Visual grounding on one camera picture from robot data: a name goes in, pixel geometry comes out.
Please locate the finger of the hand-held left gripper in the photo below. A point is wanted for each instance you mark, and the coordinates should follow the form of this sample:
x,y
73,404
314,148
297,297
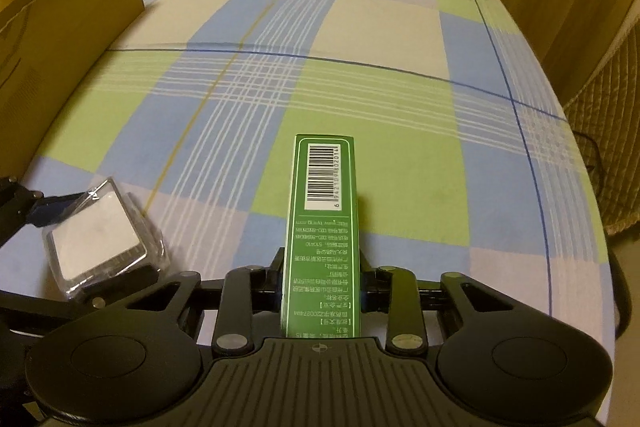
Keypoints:
x,y
95,304
47,209

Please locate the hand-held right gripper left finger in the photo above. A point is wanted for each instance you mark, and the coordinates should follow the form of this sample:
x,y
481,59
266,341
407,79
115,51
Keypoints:
x,y
272,287

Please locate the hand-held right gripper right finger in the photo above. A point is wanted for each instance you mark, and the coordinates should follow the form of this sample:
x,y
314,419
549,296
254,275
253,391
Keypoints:
x,y
367,299

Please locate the clear plastic tray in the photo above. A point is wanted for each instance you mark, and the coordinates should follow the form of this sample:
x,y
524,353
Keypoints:
x,y
100,237

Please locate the small green box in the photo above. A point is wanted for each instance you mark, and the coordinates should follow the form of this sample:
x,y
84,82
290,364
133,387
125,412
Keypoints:
x,y
322,232

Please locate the brown cardboard box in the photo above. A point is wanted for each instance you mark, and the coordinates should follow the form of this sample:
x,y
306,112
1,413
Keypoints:
x,y
60,57

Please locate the checked tablecloth desktop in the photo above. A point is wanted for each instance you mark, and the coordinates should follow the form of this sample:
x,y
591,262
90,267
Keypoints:
x,y
400,107

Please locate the quilted tan chair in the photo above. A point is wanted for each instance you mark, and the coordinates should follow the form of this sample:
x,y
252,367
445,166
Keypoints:
x,y
610,117

